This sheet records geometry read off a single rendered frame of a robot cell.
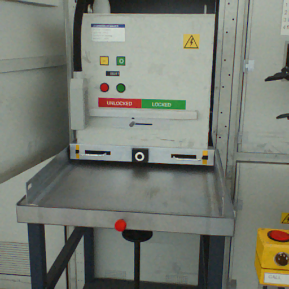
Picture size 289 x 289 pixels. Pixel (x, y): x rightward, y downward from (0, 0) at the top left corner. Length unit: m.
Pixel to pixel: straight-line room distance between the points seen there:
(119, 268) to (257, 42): 1.22
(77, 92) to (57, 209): 0.41
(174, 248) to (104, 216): 0.85
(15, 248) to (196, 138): 1.11
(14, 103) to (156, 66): 0.51
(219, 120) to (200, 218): 0.70
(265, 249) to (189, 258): 1.09
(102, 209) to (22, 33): 0.71
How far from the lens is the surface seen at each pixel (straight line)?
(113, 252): 1.98
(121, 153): 1.47
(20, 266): 2.16
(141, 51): 1.41
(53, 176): 1.38
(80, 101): 1.35
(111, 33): 1.42
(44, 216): 1.19
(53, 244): 2.02
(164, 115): 1.39
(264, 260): 0.91
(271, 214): 1.86
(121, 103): 1.44
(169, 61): 1.40
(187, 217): 1.11
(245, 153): 1.77
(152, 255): 1.96
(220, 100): 1.70
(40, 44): 1.59
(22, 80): 1.49
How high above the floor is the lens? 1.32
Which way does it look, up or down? 15 degrees down
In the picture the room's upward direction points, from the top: 1 degrees clockwise
